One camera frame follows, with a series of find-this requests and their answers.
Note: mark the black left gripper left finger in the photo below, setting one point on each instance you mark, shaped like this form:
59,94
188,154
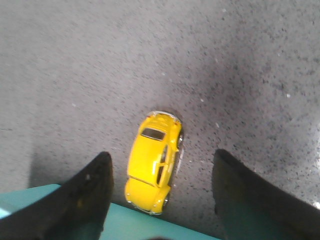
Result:
77,210

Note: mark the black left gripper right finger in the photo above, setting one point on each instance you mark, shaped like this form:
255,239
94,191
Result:
251,208

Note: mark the yellow toy beetle car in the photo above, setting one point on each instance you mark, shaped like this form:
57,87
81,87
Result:
157,146

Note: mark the light blue storage box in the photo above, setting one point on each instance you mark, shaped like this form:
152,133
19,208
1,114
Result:
121,223

